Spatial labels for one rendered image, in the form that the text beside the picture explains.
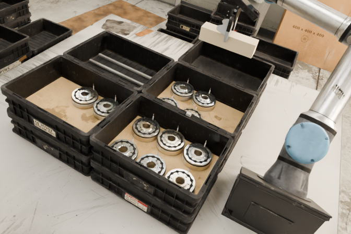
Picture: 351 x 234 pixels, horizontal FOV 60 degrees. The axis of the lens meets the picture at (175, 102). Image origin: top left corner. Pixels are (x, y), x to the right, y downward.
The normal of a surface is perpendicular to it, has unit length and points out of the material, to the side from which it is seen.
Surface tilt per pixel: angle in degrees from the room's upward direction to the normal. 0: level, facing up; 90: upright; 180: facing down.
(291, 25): 76
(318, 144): 55
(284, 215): 90
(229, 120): 0
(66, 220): 0
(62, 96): 0
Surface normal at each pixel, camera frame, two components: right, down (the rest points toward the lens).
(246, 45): -0.42, 0.54
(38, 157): 0.15, -0.76
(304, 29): -0.36, 0.34
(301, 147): -0.38, -0.06
